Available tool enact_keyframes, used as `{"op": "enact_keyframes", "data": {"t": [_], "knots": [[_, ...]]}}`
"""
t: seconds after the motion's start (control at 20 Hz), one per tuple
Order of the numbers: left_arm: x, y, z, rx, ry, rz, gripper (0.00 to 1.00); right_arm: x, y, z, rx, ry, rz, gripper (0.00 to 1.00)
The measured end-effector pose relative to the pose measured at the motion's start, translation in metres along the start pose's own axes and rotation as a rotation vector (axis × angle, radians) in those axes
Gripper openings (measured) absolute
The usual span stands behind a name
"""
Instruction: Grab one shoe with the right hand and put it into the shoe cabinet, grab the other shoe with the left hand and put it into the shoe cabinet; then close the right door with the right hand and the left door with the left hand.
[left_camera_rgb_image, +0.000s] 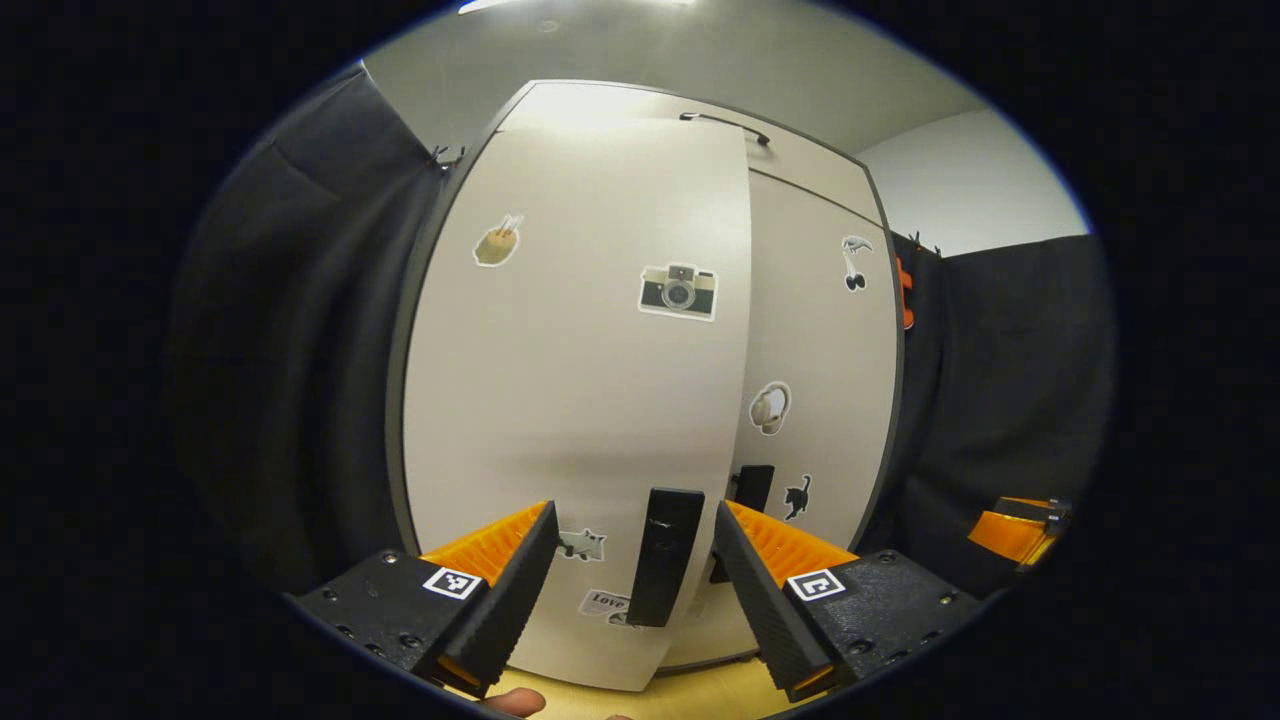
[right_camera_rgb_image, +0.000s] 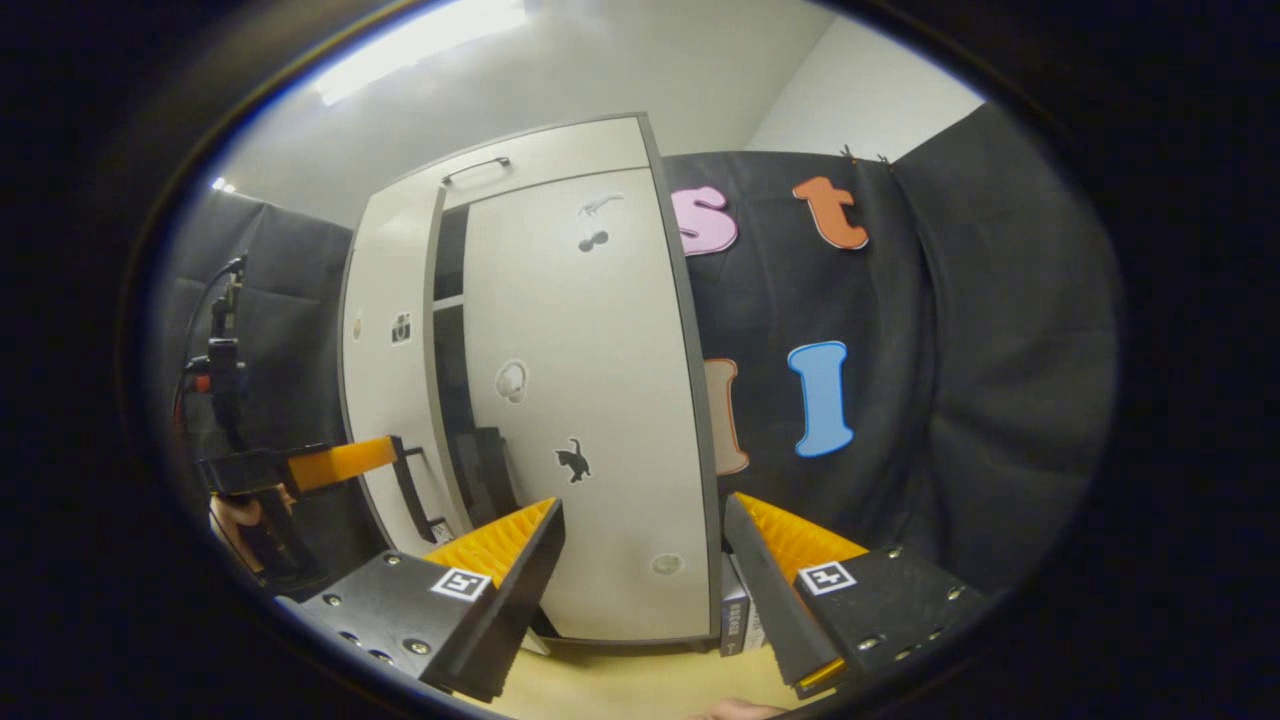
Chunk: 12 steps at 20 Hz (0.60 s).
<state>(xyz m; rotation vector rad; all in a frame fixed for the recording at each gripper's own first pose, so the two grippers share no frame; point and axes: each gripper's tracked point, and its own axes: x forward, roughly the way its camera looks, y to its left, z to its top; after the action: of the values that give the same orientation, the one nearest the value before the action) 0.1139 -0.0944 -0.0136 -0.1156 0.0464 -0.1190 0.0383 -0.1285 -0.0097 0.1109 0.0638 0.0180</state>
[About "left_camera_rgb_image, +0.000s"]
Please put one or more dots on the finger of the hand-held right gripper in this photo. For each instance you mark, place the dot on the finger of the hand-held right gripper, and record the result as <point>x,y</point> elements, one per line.
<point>1040,508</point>
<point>1010,535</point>

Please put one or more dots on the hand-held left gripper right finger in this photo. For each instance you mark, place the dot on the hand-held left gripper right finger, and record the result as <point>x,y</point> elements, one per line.
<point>765,605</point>

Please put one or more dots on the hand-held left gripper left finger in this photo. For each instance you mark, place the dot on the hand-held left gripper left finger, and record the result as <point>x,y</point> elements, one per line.
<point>510,595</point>

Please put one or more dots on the white cabinet door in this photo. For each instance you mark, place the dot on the white cabinet door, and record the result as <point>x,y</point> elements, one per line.
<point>820,340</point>
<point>560,400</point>

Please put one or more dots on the white shoe cabinet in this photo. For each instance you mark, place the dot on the white shoe cabinet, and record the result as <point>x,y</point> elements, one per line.
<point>395,420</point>

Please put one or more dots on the white cabinet drawer front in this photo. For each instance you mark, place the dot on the white cabinet drawer front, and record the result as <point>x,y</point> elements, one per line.
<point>620,100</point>

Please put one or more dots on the ceiling light panel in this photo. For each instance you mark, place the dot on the ceiling light panel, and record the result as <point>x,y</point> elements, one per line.
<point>480,5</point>

